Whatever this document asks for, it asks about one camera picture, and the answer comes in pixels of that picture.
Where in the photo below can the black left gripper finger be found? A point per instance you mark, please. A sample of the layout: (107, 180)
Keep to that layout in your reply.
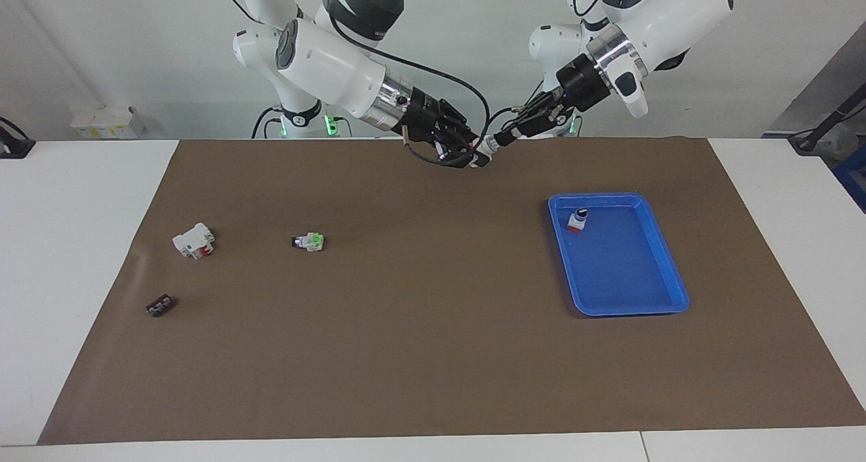
(528, 122)

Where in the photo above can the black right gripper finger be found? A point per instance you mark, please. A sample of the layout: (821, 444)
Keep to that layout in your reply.
(463, 157)
(467, 135)
(509, 139)

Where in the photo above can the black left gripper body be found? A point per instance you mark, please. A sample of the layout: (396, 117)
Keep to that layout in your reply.
(582, 83)

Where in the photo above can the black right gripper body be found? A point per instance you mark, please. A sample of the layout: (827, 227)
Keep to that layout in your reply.
(429, 120)

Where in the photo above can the rotary switch with orange base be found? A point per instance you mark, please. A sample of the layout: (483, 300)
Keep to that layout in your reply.
(482, 157)

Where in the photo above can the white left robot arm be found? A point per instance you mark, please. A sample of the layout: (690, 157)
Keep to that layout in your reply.
(670, 15)

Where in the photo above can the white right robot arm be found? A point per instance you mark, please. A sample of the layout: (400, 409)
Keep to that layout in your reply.
(325, 63)

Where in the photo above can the blue plastic tray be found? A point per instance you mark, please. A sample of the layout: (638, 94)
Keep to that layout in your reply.
(622, 272)

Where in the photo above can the brown paper table mat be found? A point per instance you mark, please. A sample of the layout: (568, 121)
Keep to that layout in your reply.
(433, 347)

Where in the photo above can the black stand with pole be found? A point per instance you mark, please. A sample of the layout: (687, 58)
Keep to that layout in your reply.
(822, 127)

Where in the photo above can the white circuit breaker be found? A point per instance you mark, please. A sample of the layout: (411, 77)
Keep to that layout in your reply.
(194, 240)

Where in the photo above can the blue crate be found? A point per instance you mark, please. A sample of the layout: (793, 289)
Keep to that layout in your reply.
(854, 178)

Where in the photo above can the white background box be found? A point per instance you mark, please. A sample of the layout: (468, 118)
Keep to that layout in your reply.
(105, 120)

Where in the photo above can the small dark terminal block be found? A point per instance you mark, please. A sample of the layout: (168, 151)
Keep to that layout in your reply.
(161, 306)

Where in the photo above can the black clamp base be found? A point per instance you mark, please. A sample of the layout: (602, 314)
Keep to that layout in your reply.
(13, 144)

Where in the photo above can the rotary switch with red base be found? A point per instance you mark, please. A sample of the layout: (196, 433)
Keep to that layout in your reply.
(577, 220)

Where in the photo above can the rotary switch with green base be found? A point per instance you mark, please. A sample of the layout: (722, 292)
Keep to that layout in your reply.
(310, 242)

